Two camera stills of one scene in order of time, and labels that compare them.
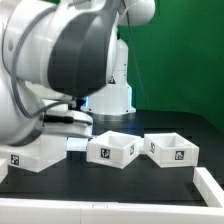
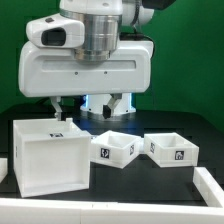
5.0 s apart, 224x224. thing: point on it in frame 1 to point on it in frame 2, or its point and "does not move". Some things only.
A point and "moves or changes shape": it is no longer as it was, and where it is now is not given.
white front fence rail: (29, 211) does not move
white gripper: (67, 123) to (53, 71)
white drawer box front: (113, 149) does not move
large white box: (38, 155) moves or changes shape
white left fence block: (4, 168) does not move
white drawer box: (170, 150) does not move
